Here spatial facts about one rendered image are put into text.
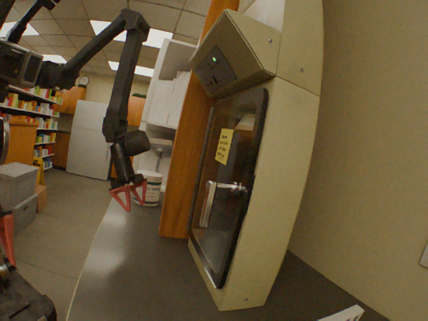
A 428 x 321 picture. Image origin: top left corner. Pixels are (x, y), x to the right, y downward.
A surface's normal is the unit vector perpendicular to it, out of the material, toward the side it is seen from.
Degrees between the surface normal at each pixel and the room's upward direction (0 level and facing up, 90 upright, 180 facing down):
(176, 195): 90
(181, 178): 90
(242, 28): 90
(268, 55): 90
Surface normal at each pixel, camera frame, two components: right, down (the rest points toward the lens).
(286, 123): 0.31, 0.11
